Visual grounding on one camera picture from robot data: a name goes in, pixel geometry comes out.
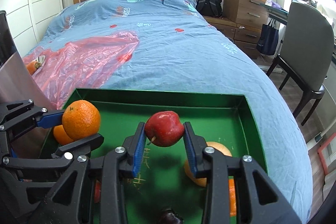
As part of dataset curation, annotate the grey desk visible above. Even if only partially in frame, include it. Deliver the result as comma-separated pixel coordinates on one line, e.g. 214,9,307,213
259,2,290,22

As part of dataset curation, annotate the yellow grapefruit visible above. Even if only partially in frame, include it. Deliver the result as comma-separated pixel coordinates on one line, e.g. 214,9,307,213
184,142,233,187

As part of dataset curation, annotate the red framed board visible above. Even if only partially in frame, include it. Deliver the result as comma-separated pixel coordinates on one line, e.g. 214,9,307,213
318,132,336,176

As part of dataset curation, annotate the low wooden nightstand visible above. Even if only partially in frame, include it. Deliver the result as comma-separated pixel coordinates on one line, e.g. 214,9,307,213
205,17,263,59

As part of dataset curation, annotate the pink plastic sheet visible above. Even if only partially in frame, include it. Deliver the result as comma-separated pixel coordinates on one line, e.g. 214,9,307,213
22,31,140,109

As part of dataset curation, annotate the carrot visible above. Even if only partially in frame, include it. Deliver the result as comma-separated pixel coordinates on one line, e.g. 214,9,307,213
26,61,42,75

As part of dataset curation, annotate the wooden cabinet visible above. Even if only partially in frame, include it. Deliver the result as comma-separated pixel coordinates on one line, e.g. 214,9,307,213
223,0,271,29

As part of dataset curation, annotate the silver patterned plate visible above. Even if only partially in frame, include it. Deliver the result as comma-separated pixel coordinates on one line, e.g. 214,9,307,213
37,55,46,72

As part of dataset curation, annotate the orange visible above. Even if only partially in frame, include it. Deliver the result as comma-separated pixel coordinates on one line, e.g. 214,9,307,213
62,100,101,141
94,181,101,203
53,124,75,146
228,178,237,217

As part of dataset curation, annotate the green box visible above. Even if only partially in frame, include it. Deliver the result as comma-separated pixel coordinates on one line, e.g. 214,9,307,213
39,88,268,224

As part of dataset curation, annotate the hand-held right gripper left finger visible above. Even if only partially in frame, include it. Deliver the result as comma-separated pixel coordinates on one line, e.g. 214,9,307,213
26,122,146,224

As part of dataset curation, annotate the black backpack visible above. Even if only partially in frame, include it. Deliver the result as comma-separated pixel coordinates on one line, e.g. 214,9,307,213
192,0,223,18

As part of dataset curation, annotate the grey chair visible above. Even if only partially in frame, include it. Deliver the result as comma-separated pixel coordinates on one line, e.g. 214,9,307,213
266,1,335,126

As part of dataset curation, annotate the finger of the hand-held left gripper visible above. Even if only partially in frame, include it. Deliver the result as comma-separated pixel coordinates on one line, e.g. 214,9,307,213
0,99,65,140
0,133,105,172

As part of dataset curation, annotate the red apple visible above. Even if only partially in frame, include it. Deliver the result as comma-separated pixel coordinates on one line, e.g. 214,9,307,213
144,111,185,147

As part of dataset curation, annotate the dark blue tote bag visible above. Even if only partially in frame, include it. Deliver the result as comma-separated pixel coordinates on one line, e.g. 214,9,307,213
256,19,279,56

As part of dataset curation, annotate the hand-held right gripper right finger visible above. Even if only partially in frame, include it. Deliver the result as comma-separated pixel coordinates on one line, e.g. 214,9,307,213
183,121,302,224

